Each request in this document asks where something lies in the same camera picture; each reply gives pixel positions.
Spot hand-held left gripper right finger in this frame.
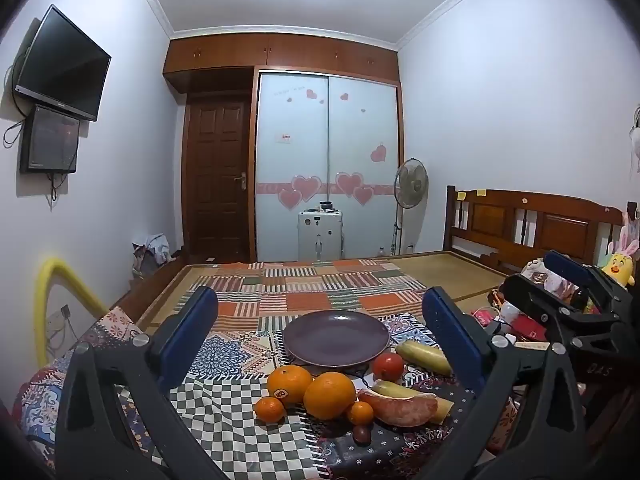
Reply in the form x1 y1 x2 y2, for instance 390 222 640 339
421 286 587 480

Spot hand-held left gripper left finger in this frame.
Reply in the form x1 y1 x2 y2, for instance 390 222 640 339
54 286 236 480

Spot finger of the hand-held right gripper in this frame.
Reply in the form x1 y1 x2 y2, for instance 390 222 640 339
543 250 640 317
501 273 626 356

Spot peeled yellow corn cob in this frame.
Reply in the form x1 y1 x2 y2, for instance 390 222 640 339
372 380 455 424

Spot small tangerine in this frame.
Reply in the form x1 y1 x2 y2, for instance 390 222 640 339
347 401 375 426
254 396 287 423

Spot orange with sticker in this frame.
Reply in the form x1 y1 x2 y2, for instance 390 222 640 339
266 365 314 408

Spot purple plate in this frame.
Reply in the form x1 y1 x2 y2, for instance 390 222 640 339
283 310 390 367

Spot large plain orange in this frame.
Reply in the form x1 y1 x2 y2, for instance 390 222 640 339
303 371 357 421

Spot pile of assorted bedside items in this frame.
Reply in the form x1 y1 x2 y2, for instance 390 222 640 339
470 257 601 356

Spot yellow chick plush toy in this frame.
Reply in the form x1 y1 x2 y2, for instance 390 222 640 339
602 237 640 288

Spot patterned patchwork cloth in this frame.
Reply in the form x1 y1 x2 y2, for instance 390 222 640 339
15 305 521 480

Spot red tomato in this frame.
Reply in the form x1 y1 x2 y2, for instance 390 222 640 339
372 352 405 382

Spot tan bamboo bed mat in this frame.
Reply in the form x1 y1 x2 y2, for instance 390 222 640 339
385 252 507 313

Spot pile of clothes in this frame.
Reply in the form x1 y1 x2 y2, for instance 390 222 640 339
132 233 173 279

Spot orange striped patchwork blanket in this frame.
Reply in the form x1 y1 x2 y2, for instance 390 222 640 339
140 258 441 332

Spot brown wooden door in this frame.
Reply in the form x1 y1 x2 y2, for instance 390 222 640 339
182 100 251 263

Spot standing electric fan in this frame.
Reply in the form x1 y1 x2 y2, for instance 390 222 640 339
390 157 430 256

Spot small white appliance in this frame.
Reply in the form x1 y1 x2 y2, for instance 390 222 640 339
297 201 346 262

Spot group of pink heart stickers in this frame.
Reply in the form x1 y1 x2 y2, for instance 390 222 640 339
257 89 396 211

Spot frosted sliding wardrobe door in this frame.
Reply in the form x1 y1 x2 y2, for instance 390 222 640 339
327 75 401 261
256 72 331 262

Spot wooden overhead cabinet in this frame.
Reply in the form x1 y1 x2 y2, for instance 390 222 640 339
163 33 401 94

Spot white wall socket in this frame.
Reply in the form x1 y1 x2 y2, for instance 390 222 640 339
47 304 74 332

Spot small black wall monitor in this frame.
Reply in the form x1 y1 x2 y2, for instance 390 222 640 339
20 104 81 174

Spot black looped wall cable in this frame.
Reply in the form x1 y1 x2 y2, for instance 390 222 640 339
2 62 31 150

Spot wall-mounted black television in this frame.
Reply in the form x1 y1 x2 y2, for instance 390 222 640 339
13 4 112 122

